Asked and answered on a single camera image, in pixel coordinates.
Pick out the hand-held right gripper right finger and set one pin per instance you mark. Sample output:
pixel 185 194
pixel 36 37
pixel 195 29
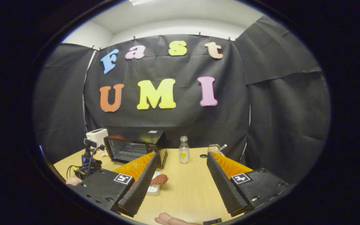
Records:
pixel 223 187

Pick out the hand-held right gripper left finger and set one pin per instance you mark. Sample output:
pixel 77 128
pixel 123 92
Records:
pixel 141 187

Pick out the brown meat piece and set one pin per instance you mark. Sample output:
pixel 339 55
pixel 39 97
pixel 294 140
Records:
pixel 159 179

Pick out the black electric oven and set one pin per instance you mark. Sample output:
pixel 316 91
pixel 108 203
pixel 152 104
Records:
pixel 136 140

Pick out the small white dish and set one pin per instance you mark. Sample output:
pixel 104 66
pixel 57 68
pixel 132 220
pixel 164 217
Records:
pixel 153 189

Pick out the white toaster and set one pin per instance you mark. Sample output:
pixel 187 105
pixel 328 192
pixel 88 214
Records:
pixel 100 134

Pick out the clear glass bottle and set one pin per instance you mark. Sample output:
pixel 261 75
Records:
pixel 184 153

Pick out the black backdrop cloth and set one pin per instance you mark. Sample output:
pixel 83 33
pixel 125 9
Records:
pixel 183 122

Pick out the ceiling light panel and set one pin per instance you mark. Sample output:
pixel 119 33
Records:
pixel 141 2

